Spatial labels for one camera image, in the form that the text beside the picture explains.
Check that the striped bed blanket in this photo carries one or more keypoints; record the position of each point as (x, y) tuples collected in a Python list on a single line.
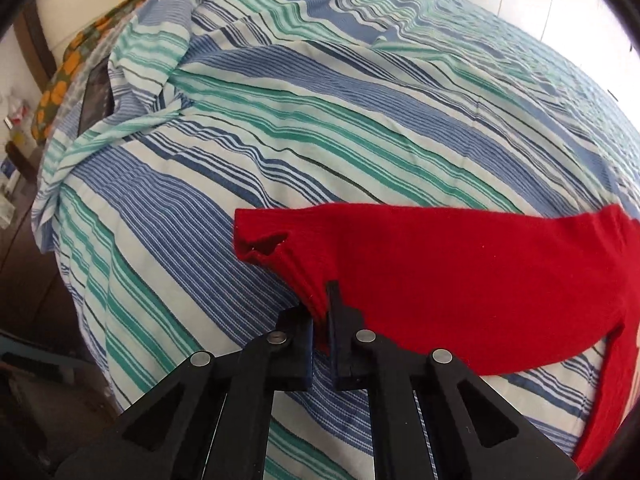
[(300, 135)]

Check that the dark grey cloth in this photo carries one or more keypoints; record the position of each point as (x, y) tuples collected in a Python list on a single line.
[(95, 100)]

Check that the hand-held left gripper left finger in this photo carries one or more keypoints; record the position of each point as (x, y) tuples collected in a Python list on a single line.
[(295, 355)]

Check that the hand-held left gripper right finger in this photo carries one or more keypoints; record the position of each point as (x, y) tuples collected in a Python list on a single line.
[(342, 355)]

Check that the clutter of small bottles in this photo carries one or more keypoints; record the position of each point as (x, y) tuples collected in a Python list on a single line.
[(17, 110)]

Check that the brown wooden post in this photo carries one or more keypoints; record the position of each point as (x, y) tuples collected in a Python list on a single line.
[(32, 40)]

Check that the red sweater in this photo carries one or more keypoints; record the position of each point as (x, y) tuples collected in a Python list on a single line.
[(450, 285)]

